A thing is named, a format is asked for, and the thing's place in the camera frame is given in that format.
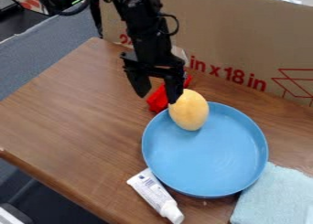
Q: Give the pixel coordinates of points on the red rectangular block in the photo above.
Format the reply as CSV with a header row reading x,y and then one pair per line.
x,y
157,100

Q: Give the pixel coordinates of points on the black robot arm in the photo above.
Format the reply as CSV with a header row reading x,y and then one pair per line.
x,y
131,10

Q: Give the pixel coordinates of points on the cardboard box wall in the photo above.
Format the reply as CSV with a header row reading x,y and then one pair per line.
x,y
254,42

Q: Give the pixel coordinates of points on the grey fabric panel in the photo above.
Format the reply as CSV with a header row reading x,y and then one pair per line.
x,y
31,51

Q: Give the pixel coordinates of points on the yellow potato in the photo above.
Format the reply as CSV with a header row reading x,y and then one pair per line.
x,y
190,110

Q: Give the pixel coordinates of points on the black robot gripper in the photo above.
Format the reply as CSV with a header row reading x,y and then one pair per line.
x,y
153,60

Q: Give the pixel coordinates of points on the white cream tube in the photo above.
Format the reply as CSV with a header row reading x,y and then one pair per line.
x,y
153,192

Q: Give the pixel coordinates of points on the light blue towel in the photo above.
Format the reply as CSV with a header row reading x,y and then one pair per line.
x,y
279,199

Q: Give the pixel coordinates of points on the blue round plate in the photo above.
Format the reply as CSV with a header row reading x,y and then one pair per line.
x,y
212,162

